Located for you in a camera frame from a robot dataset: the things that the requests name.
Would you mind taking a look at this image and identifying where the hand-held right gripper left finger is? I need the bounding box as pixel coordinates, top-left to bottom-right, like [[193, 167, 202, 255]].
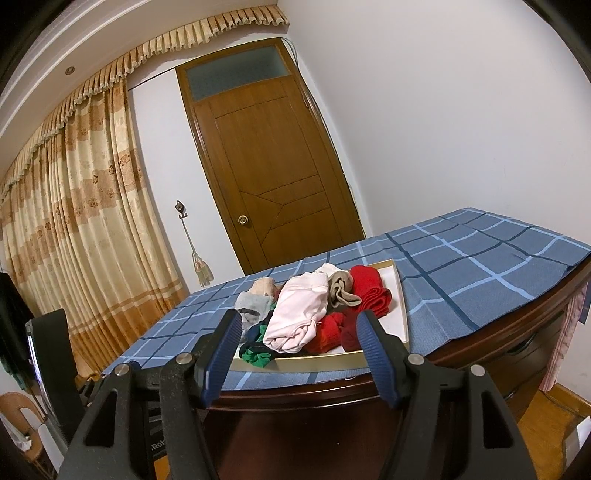
[[58, 308, 244, 480]]

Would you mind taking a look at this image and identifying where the dark red sock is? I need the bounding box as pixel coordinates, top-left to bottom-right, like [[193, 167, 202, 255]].
[[339, 314, 370, 352]]

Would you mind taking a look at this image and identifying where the gold cardboard tray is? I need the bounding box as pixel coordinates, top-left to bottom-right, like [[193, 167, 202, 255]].
[[228, 258, 411, 374]]

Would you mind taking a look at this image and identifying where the blue plaid tablecloth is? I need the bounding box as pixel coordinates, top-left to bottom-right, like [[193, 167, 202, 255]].
[[104, 208, 591, 393]]

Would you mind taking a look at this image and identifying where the brown wooden door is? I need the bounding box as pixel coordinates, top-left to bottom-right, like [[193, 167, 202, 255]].
[[175, 37, 366, 275]]

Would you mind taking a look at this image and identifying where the curtain tassel tieback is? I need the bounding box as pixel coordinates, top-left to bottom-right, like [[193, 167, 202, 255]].
[[181, 217, 214, 289]]

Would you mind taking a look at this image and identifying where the khaki cloth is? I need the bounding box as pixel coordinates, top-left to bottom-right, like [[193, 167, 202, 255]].
[[327, 271, 363, 311]]

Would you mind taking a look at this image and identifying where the beige patterned curtain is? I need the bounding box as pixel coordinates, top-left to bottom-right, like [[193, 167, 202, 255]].
[[0, 78, 190, 384]]

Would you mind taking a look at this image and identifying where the tan chair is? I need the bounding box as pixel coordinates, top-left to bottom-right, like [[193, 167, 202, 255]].
[[0, 392, 49, 469]]

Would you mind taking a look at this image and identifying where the black screen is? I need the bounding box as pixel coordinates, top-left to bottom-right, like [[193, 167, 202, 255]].
[[0, 271, 33, 384]]

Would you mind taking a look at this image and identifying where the white box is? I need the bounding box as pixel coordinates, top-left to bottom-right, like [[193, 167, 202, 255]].
[[564, 413, 583, 457]]

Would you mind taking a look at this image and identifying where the pink striped cloth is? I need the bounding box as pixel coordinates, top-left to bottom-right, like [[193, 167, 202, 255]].
[[540, 282, 588, 393]]

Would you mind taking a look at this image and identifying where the red knit garment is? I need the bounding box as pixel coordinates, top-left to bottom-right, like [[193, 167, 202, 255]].
[[348, 265, 393, 319]]

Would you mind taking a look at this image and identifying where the desk side drawer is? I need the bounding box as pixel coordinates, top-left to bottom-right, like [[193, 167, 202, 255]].
[[501, 318, 570, 402]]

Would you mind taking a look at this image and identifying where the green knit sock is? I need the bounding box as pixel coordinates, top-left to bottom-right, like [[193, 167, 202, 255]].
[[239, 346, 278, 369]]

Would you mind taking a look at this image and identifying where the red ribbed knit sock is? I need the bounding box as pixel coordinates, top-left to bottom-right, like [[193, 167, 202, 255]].
[[305, 313, 345, 355]]

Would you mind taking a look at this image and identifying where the grey cloth with dark mark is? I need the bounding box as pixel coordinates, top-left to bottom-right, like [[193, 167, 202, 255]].
[[235, 291, 273, 330]]

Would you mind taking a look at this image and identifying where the navy cloth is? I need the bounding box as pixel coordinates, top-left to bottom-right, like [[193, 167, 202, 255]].
[[245, 323, 275, 349]]

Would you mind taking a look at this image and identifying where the pleated curtain valance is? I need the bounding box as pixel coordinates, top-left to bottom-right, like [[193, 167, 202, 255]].
[[0, 10, 291, 195]]

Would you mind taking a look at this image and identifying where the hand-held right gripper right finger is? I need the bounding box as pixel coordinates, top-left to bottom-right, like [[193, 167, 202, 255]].
[[355, 309, 522, 480]]

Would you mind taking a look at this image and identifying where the pale underwear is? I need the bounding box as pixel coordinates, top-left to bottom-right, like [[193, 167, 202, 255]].
[[263, 272, 329, 356]]

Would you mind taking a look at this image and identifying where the dark wooden desk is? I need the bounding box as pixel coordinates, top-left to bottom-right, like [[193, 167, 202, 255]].
[[198, 256, 591, 480]]

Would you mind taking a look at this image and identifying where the pinkish beige cloth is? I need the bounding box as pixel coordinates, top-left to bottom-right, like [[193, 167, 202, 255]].
[[249, 277, 283, 301]]

